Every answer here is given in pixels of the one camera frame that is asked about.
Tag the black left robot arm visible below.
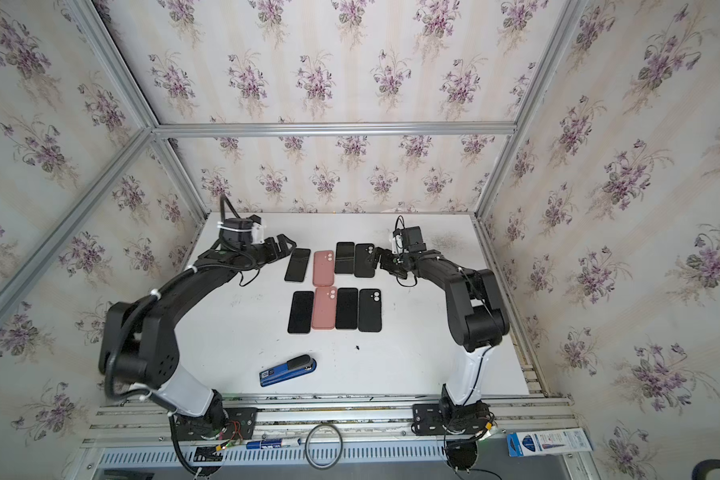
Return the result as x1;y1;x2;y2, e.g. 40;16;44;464
98;194;296;429

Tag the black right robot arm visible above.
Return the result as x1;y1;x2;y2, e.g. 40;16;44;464
372;217;510;431

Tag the blue black stapler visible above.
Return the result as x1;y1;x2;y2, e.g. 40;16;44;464
259;354;317;387

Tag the blue marker pen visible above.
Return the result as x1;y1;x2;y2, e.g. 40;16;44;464
246;437;302;450

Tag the blue white box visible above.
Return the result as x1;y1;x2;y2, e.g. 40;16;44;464
506;428;593;458

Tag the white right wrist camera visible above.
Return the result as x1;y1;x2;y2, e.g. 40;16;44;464
390;231;406;254

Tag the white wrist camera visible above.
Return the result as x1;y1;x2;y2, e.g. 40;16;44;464
242;222;266;244
390;231;406;254

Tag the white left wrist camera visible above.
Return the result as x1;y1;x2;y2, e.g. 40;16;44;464
242;222;266;244

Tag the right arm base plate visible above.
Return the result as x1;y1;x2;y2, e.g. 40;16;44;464
411;402;495;436

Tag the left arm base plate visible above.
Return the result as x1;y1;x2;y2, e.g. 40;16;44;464
174;407;259;442

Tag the black cable ring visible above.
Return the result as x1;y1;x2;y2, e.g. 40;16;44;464
304;422;344;470

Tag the aluminium mounting rail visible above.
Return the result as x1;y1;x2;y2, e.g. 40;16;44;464
82;395;580;447

